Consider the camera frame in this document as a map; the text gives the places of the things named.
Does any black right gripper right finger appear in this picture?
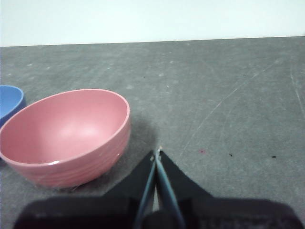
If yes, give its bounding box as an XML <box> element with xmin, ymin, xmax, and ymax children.
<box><xmin>156</xmin><ymin>149</ymin><xmax>213</xmax><ymax>229</ymax></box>

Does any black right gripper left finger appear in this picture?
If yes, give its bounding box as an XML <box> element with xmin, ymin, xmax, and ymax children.
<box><xmin>102</xmin><ymin>150</ymin><xmax>158</xmax><ymax>229</ymax></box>

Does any red ribbed bowl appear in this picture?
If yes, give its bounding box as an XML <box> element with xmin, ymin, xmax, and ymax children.
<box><xmin>0</xmin><ymin>88</ymin><xmax>132</xmax><ymax>189</ymax></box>

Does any blue ribbed bowl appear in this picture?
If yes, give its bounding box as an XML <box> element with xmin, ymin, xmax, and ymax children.
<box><xmin>0</xmin><ymin>85</ymin><xmax>26</xmax><ymax>128</ymax></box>

